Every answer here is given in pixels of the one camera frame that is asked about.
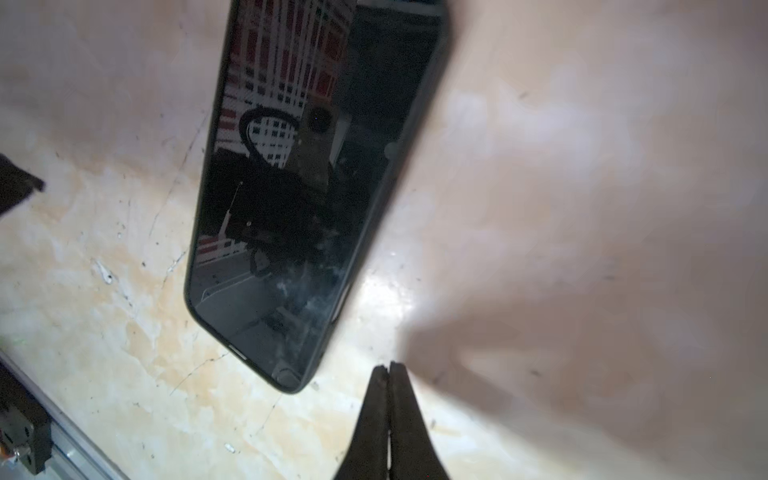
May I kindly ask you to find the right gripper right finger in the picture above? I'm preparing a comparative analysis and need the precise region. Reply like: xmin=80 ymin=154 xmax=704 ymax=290
xmin=388 ymin=362 xmax=449 ymax=480

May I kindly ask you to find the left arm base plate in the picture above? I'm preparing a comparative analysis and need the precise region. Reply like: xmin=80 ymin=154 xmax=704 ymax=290
xmin=1 ymin=365 xmax=52 ymax=476

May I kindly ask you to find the black phone case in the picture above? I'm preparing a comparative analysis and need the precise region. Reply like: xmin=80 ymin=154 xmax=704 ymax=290
xmin=183 ymin=0 xmax=452 ymax=395

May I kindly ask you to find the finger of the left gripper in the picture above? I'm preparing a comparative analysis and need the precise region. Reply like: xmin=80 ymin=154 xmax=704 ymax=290
xmin=0 ymin=154 xmax=46 ymax=215

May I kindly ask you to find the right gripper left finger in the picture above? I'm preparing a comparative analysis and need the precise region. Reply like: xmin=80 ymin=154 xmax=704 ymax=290
xmin=334 ymin=365 xmax=389 ymax=480

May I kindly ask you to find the aluminium front rail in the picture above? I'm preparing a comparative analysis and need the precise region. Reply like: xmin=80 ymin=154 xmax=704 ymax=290
xmin=1 ymin=353 xmax=126 ymax=479

